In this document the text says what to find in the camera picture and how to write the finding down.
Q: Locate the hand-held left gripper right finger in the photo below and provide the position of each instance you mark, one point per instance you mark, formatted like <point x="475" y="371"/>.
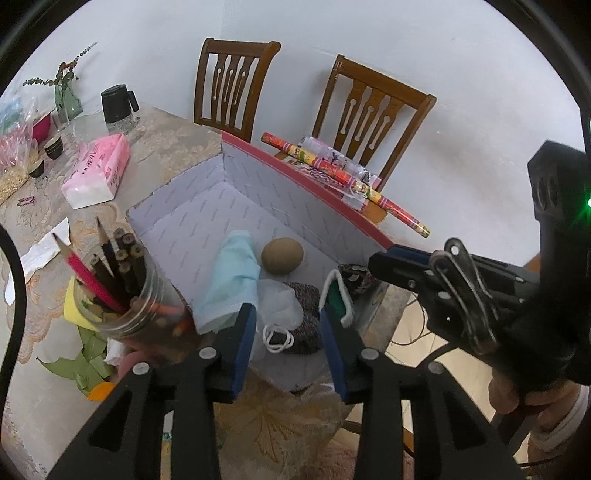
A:
<point x="332" y="353"/>

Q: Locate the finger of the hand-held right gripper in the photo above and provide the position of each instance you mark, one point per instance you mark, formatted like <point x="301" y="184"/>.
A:
<point x="397" y="274"/>
<point x="408" y="251"/>

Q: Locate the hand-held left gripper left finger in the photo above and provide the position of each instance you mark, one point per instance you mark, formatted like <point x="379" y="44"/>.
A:
<point x="242" y="344"/>

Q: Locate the brown knitted sock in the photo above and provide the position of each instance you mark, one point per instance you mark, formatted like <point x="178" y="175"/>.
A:
<point x="307" y="314"/>
<point x="358" y="277"/>

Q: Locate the white face mask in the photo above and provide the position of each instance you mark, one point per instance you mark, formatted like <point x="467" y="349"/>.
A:
<point x="279" y="309"/>

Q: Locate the light blue face mask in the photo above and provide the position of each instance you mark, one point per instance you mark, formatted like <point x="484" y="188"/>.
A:
<point x="231" y="277"/>

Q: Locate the tan foam ball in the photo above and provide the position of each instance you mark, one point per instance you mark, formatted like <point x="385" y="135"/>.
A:
<point x="282" y="256"/>

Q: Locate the red cardboard box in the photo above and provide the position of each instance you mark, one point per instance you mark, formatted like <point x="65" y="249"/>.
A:
<point x="277" y="194"/>

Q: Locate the green fabric leaves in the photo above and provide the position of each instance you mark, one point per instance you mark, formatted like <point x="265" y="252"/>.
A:
<point x="81" y="364"/>

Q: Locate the person's right forearm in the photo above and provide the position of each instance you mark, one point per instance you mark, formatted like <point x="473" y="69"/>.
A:
<point x="558" y="424"/>

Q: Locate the person's right hand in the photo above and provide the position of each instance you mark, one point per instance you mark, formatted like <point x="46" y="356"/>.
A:
<point x="505" y="392"/>

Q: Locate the red patterned wrapping paper roll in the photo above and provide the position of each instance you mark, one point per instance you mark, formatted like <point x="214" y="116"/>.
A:
<point x="346" y="177"/>

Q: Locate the clear glass jar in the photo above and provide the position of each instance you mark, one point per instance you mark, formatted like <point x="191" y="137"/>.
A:
<point x="138" y="314"/>

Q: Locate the person's pink fuzzy clothing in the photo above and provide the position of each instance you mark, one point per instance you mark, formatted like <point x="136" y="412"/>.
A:
<point x="339" y="461"/>

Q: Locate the clear printed plastic packet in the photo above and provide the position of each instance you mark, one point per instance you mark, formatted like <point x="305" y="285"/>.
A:
<point x="341" y="159"/>

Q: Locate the glass jar of pencils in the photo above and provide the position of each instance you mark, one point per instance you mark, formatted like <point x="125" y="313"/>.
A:
<point x="113" y="272"/>

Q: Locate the brown wooden chair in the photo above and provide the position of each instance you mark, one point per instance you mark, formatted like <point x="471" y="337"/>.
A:
<point x="369" y="106"/>
<point x="231" y="83"/>

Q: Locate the white paper receipt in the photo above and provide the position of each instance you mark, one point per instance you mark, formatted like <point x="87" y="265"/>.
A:
<point x="39" y="251"/>

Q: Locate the pink tissue pack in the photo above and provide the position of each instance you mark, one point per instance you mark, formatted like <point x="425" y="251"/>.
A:
<point x="99" y="170"/>

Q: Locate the small hair clip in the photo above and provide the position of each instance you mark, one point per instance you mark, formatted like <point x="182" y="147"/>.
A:
<point x="26" y="201"/>

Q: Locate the black lidded mug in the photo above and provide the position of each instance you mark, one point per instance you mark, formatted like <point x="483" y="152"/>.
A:
<point x="117" y="104"/>

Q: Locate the small dark tea cup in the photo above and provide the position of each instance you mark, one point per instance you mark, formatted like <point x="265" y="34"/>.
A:
<point x="36" y="168"/>
<point x="54" y="147"/>

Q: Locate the bag of beige beans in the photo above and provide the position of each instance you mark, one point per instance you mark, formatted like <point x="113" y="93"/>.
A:
<point x="14" y="182"/>

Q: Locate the clear drinking glass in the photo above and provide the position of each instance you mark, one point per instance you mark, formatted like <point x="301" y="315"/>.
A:
<point x="64" y="124"/>

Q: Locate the pink plastic bag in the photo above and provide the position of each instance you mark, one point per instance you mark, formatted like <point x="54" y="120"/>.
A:
<point x="14" y="152"/>

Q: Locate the green vase with dried flowers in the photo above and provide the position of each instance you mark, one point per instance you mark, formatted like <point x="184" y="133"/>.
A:
<point x="67" y="99"/>

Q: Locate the clear plastic bag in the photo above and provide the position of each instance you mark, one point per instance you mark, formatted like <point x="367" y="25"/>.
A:
<point x="16" y="113"/>

